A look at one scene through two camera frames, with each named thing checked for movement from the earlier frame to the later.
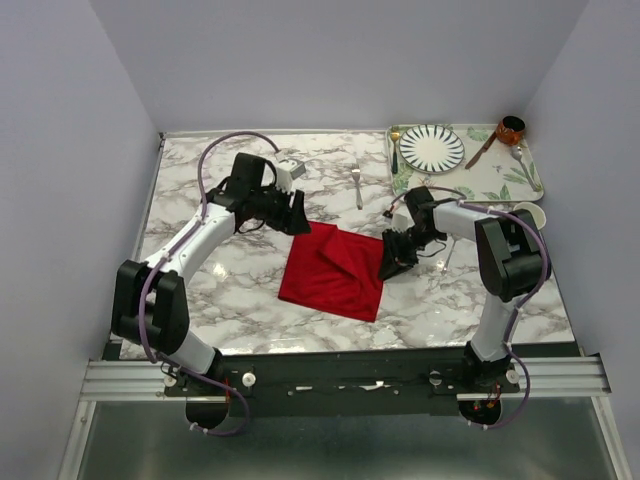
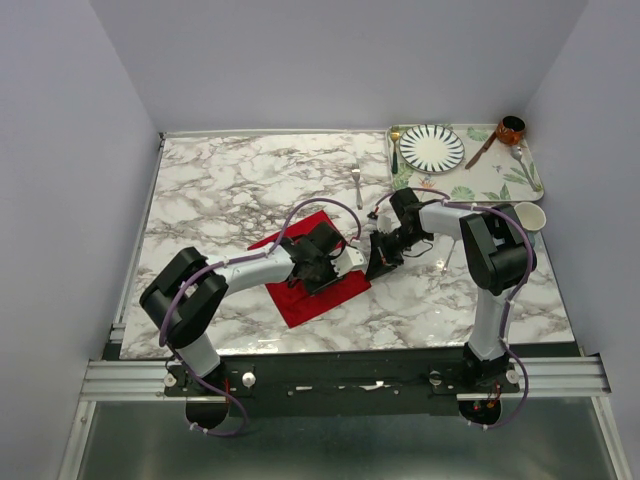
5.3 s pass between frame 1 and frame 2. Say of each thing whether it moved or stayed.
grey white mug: stayed
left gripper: moved
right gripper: moved
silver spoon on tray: stayed
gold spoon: stayed
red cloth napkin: moved
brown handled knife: stayed
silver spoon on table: stayed
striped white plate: stayed
